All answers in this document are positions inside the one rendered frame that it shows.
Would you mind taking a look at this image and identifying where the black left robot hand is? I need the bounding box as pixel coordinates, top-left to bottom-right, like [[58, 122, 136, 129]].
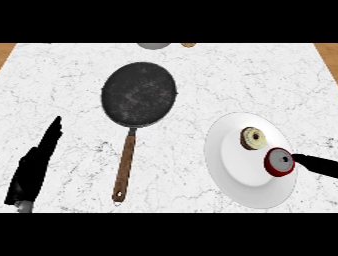
[[2, 115, 64, 207]]

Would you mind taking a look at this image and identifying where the grey round object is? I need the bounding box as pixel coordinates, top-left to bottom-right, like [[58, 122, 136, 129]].
[[135, 43, 172, 51]]

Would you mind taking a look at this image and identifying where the red can grey lid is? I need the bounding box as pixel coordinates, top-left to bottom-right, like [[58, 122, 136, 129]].
[[262, 147, 296, 178]]

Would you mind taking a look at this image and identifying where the black frying pan wooden handle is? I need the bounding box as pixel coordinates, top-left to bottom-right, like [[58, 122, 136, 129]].
[[100, 61, 178, 205]]

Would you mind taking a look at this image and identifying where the cream cupcake brown wrapper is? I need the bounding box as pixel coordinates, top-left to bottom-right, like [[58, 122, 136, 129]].
[[238, 126, 268, 151]]

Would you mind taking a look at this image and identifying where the white plate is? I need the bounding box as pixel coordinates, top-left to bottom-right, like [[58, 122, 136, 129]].
[[203, 112, 299, 210]]

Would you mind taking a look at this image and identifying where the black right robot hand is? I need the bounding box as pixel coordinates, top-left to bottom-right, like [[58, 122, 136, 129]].
[[290, 153, 338, 182]]

